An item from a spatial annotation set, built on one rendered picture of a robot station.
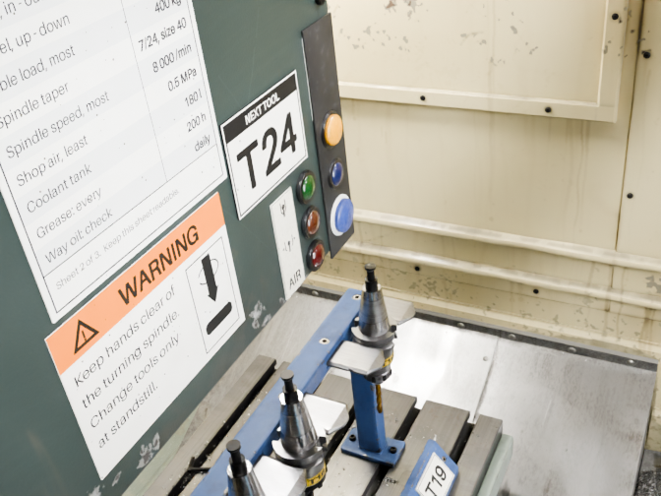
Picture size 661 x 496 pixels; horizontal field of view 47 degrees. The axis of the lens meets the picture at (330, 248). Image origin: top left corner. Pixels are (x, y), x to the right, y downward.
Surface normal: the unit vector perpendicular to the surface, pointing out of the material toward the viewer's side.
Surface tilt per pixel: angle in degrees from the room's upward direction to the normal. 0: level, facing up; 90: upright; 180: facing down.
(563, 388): 24
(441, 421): 0
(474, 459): 0
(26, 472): 90
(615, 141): 90
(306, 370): 0
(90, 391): 90
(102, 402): 90
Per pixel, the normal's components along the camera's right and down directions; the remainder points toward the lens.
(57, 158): 0.89, 0.17
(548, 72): -0.45, 0.53
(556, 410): -0.28, -0.54
